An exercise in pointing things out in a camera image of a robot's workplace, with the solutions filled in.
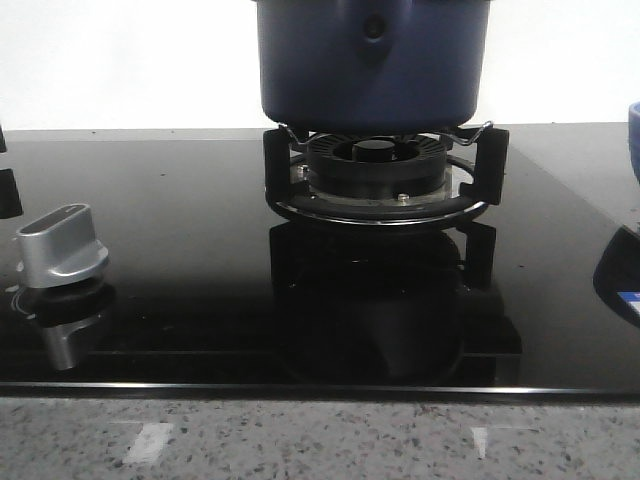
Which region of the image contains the right gas burner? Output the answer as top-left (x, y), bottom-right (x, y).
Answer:
top-left (262, 122), bottom-right (510, 229)

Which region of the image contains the silver stove knob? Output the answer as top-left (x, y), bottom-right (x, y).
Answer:
top-left (17, 203), bottom-right (109, 289)

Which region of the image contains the light blue bowl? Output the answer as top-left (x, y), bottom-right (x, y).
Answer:
top-left (628, 101), bottom-right (640, 181)

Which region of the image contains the energy label sticker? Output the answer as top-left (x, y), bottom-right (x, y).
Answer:
top-left (618, 291), bottom-right (640, 317)

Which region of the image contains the dark blue pot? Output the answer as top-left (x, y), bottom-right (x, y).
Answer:
top-left (256, 0), bottom-right (491, 134)

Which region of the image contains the black glass stove top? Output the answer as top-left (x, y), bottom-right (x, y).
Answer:
top-left (1, 131), bottom-right (639, 402)

